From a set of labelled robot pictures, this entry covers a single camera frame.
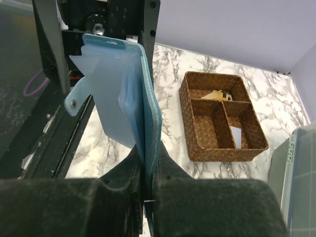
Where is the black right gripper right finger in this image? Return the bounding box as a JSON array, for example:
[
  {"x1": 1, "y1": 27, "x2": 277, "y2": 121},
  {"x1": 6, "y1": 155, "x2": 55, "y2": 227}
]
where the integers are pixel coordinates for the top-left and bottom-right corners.
[{"x1": 150, "y1": 145, "x2": 289, "y2": 237}]

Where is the blue leather card holder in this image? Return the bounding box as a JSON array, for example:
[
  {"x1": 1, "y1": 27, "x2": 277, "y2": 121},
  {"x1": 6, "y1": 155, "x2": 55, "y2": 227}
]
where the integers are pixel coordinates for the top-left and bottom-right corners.
[{"x1": 64, "y1": 34, "x2": 162, "y2": 237}]

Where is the white card in basket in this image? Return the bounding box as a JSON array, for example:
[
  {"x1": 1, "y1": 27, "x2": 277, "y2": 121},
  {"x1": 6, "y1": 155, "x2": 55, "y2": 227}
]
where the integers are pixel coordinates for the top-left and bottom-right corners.
[{"x1": 230, "y1": 126, "x2": 241, "y2": 149}]

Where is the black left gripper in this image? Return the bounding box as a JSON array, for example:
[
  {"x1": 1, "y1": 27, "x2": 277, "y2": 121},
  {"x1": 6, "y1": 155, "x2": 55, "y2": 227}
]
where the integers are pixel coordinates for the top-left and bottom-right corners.
[{"x1": 32, "y1": 0, "x2": 160, "y2": 93}]

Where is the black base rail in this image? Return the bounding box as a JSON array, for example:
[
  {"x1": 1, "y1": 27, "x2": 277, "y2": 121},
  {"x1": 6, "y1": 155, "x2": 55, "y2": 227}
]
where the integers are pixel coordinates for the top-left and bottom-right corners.
[{"x1": 0, "y1": 71, "x2": 95, "y2": 180}]

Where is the brown wicker divided basket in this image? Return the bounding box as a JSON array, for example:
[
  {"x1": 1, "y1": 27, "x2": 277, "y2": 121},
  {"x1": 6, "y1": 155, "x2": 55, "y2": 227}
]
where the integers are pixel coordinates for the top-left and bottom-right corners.
[{"x1": 179, "y1": 71, "x2": 269, "y2": 162}]

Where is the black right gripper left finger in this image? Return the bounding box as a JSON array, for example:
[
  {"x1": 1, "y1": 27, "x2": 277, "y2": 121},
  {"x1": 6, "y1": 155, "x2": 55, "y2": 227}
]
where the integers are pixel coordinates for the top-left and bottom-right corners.
[{"x1": 0, "y1": 148, "x2": 143, "y2": 237}]

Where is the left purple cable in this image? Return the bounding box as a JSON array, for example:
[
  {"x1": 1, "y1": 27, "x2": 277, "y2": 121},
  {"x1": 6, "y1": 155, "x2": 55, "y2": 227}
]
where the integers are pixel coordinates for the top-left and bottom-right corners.
[{"x1": 23, "y1": 68, "x2": 49, "y2": 97}]

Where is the tan card in basket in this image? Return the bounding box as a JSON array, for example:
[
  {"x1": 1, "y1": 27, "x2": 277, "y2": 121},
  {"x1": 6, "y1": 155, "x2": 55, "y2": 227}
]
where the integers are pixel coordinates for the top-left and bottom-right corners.
[{"x1": 202, "y1": 90, "x2": 233, "y2": 101}]

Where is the green plastic storage box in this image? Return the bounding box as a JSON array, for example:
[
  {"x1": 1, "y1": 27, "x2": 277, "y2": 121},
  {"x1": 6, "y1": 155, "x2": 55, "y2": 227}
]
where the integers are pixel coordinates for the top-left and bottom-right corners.
[{"x1": 268, "y1": 122, "x2": 316, "y2": 237}]

